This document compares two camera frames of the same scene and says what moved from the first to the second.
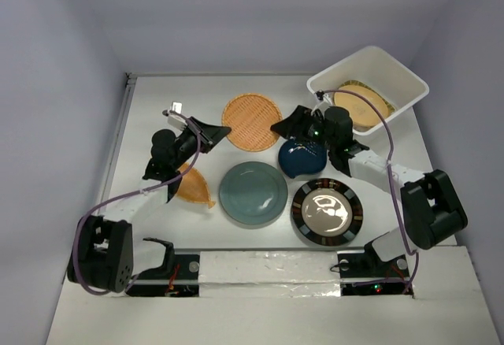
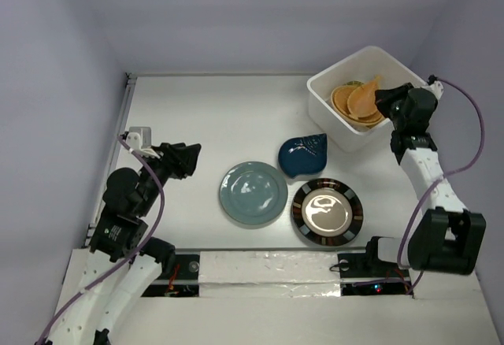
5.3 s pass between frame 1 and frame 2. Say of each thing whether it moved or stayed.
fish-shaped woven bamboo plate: moved
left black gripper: moved
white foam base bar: stayed
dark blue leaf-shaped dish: stayed
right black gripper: moved
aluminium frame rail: stayed
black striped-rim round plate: stayed
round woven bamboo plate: moved
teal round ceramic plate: stayed
